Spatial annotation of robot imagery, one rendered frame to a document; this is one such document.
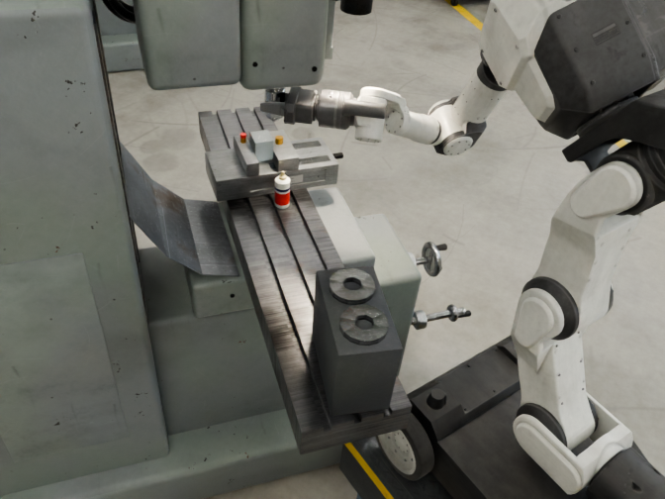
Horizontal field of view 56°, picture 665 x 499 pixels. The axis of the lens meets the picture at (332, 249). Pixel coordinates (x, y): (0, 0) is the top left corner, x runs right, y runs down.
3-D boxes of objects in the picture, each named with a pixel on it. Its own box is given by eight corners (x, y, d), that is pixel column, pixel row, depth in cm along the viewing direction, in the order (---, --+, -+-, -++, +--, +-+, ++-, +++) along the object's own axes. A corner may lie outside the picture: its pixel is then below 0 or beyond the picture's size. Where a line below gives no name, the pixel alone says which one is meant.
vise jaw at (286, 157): (283, 141, 182) (283, 129, 179) (299, 169, 172) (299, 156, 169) (263, 144, 180) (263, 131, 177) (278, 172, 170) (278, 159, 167)
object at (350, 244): (334, 215, 201) (337, 184, 193) (372, 289, 177) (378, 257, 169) (177, 237, 187) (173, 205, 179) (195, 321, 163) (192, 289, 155)
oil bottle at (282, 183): (287, 199, 173) (288, 165, 165) (291, 208, 170) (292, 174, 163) (272, 201, 171) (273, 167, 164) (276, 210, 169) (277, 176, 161)
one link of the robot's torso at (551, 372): (604, 440, 155) (625, 272, 133) (551, 480, 145) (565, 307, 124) (551, 407, 167) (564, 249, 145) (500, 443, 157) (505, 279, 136)
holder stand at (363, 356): (364, 326, 140) (374, 260, 126) (389, 409, 124) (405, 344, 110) (311, 331, 137) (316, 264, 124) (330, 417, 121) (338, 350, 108)
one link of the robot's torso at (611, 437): (621, 462, 152) (642, 433, 144) (568, 505, 143) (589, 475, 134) (555, 402, 165) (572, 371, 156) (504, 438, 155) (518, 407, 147)
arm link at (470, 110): (459, 116, 170) (500, 56, 151) (477, 154, 165) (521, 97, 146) (423, 118, 166) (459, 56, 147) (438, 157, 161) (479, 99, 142)
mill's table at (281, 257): (266, 126, 216) (266, 105, 211) (407, 428, 130) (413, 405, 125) (199, 133, 210) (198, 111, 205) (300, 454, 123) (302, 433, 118)
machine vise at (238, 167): (320, 155, 190) (322, 124, 183) (336, 183, 180) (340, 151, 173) (205, 171, 179) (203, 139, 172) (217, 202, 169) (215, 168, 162)
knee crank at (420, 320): (464, 309, 209) (468, 296, 205) (473, 322, 205) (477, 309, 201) (405, 321, 203) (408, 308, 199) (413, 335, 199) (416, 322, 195)
